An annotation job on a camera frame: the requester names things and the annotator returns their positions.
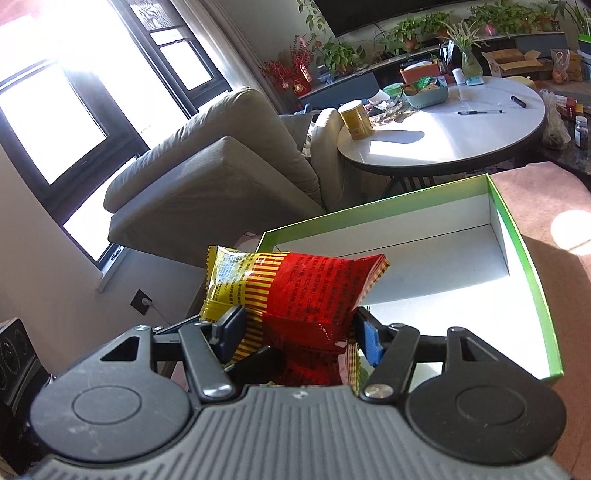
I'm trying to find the orange tissue box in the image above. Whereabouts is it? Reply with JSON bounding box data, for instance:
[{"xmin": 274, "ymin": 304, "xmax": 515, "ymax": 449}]
[{"xmin": 399, "ymin": 62, "xmax": 446, "ymax": 85}]

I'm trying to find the black television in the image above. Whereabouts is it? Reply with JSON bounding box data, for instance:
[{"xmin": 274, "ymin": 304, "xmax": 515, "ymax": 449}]
[{"xmin": 311, "ymin": 0, "xmax": 497, "ymax": 38}]

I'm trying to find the black wall socket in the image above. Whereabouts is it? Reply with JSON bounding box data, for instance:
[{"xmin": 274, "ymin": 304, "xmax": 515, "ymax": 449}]
[{"xmin": 130, "ymin": 289, "xmax": 153, "ymax": 315}]

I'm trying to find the dark marble low table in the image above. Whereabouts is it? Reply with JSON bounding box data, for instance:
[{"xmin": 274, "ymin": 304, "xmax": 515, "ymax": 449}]
[{"xmin": 526, "ymin": 90, "xmax": 591, "ymax": 185}]

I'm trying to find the open brown cardboard box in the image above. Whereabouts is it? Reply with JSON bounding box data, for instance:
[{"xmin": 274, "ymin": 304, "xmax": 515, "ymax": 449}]
[{"xmin": 481, "ymin": 48, "xmax": 546, "ymax": 78}]

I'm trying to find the red and yellow snack packet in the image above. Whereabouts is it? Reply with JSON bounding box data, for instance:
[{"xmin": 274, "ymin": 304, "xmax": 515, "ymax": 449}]
[{"xmin": 199, "ymin": 246, "xmax": 391, "ymax": 398}]

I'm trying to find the black appliance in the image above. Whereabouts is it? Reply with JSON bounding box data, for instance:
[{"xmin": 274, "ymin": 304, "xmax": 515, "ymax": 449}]
[{"xmin": 0, "ymin": 318, "xmax": 52, "ymax": 477}]

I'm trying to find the glass vase with plant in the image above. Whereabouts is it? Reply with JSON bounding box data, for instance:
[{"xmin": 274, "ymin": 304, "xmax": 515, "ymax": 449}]
[{"xmin": 438, "ymin": 21, "xmax": 486, "ymax": 80}]

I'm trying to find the grey television cabinet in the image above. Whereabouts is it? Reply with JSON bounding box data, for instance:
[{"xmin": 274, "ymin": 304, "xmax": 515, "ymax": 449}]
[{"xmin": 300, "ymin": 31, "xmax": 591, "ymax": 108}]

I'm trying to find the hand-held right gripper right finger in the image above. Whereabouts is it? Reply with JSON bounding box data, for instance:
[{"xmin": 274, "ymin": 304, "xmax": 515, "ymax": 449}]
[{"xmin": 353, "ymin": 307, "xmax": 522, "ymax": 400}]

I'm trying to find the black framed window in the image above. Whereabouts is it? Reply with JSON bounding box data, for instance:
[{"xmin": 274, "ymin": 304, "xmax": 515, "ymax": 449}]
[{"xmin": 0, "ymin": 0, "xmax": 234, "ymax": 291}]

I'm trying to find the teal plastic basket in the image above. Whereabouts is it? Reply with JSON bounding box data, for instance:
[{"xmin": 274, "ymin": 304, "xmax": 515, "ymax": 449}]
[{"xmin": 403, "ymin": 83, "xmax": 450, "ymax": 110}]

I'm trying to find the pile of wrappers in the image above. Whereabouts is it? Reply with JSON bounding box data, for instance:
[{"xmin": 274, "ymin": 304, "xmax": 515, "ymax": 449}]
[{"xmin": 364, "ymin": 98, "xmax": 413, "ymax": 126}]

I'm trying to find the yellow canister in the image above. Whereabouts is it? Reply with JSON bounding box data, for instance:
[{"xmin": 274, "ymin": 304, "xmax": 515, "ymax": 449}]
[{"xmin": 338, "ymin": 100, "xmax": 374, "ymax": 140}]

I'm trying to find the beige armchair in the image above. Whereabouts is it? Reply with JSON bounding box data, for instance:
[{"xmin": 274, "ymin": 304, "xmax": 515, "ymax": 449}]
[{"xmin": 104, "ymin": 86, "xmax": 345, "ymax": 268}]

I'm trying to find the yellow carton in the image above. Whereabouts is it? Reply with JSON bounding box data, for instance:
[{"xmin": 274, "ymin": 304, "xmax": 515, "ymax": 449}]
[{"xmin": 570, "ymin": 50, "xmax": 591, "ymax": 84}]

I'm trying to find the plastic bag with oranges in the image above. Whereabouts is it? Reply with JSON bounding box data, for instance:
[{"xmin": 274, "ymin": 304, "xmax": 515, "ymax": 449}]
[{"xmin": 550, "ymin": 50, "xmax": 573, "ymax": 85}]

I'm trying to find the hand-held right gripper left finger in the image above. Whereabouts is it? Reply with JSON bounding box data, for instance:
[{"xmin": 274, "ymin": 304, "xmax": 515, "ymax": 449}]
[{"xmin": 69, "ymin": 305, "xmax": 247, "ymax": 401}]

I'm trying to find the potted green plant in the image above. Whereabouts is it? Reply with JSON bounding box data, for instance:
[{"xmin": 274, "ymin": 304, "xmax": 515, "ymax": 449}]
[
  {"xmin": 465, "ymin": 0, "xmax": 513, "ymax": 35},
  {"xmin": 318, "ymin": 41, "xmax": 366, "ymax": 77},
  {"xmin": 384, "ymin": 16, "xmax": 423, "ymax": 54},
  {"xmin": 422, "ymin": 11, "xmax": 452, "ymax": 40}
]

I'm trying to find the round white table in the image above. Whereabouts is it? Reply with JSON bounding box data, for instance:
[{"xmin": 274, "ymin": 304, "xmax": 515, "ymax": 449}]
[{"xmin": 337, "ymin": 76, "xmax": 547, "ymax": 190}]

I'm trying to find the clear plastic bag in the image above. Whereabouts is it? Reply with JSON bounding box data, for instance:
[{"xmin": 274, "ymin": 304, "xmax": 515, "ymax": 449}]
[{"xmin": 539, "ymin": 90, "xmax": 574, "ymax": 149}]

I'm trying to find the hanging vine plant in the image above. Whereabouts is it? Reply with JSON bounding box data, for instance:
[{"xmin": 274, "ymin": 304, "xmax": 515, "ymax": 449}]
[{"xmin": 297, "ymin": 0, "xmax": 329, "ymax": 34}]

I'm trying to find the green cardboard box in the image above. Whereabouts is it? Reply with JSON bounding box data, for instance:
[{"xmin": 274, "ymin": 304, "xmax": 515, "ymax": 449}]
[{"xmin": 255, "ymin": 174, "xmax": 565, "ymax": 386}]

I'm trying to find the red flower decoration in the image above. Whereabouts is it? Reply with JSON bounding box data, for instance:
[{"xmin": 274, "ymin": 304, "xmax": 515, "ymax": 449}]
[{"xmin": 260, "ymin": 37, "xmax": 315, "ymax": 96}]

